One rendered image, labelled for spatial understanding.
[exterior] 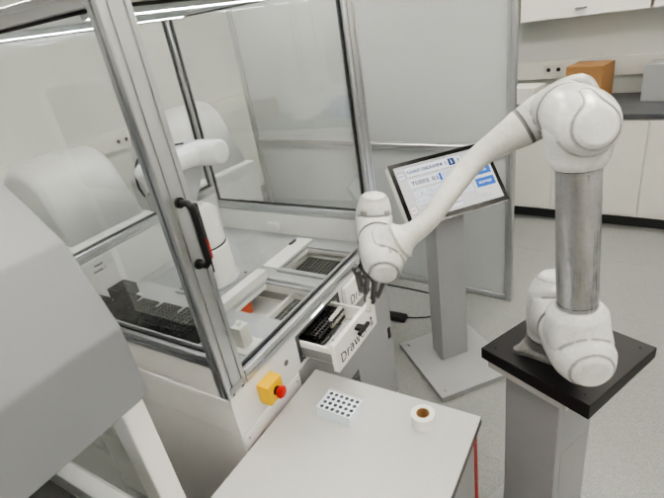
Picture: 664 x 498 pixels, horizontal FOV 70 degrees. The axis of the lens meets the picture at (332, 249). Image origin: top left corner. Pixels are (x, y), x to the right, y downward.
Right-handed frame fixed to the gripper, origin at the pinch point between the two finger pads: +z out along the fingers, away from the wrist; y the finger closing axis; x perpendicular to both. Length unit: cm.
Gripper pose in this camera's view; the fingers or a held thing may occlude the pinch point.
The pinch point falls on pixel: (370, 301)
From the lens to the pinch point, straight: 159.6
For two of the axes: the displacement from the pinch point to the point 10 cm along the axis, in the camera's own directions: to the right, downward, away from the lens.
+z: 0.2, 7.9, 6.1
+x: -4.6, 5.5, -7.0
